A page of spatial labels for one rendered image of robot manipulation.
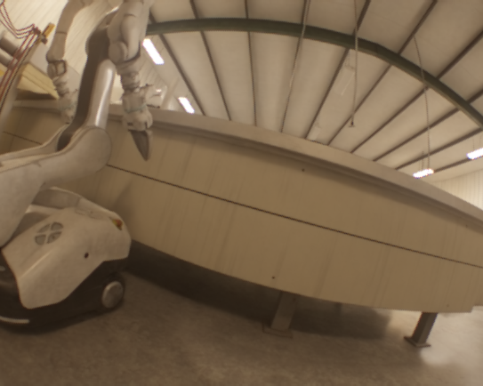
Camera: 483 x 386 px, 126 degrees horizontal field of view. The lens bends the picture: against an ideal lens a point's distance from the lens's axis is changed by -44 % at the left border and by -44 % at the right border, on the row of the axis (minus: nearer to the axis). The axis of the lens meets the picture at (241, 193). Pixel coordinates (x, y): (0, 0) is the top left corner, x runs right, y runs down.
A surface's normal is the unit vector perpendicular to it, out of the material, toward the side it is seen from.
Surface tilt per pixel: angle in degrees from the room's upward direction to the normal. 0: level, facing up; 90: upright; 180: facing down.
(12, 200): 90
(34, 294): 90
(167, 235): 90
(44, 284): 89
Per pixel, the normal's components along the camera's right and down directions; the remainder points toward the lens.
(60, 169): 0.94, 0.22
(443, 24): -0.40, 0.91
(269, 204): -0.09, -0.13
